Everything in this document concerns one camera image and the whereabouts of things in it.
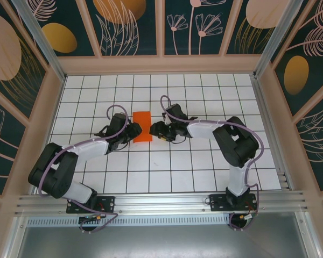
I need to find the orange cloth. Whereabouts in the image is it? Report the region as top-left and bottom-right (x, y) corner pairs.
(132, 110), (153, 144)

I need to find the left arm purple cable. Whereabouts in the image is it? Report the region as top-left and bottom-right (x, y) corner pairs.
(37, 105), (130, 234)

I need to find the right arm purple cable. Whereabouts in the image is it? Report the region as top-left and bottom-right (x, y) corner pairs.
(160, 95), (264, 232)

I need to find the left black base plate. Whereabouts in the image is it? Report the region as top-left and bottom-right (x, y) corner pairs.
(66, 195), (116, 214)

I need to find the left small circuit board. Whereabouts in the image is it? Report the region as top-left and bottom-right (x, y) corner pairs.
(79, 213), (106, 223)

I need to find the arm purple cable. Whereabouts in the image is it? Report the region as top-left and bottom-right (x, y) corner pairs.
(37, 105), (130, 234)
(160, 95), (264, 232)

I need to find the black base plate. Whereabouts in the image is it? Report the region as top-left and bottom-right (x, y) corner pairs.
(209, 193), (258, 212)
(66, 195), (116, 214)

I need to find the grey metal panel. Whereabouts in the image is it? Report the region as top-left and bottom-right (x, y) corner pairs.
(5, 212), (322, 258)

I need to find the aluminium frame post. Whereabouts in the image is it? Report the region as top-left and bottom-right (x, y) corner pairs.
(252, 0), (304, 79)
(10, 0), (67, 82)

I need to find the long aluminium mounting rail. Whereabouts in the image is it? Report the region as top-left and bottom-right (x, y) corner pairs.
(15, 190), (312, 216)

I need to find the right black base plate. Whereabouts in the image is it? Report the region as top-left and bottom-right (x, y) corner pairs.
(209, 193), (258, 212)

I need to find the slotted grey cable duct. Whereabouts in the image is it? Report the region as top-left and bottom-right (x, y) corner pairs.
(26, 216), (232, 226)

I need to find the aluminium side rail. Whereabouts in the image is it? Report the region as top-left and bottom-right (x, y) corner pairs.
(250, 74), (293, 191)

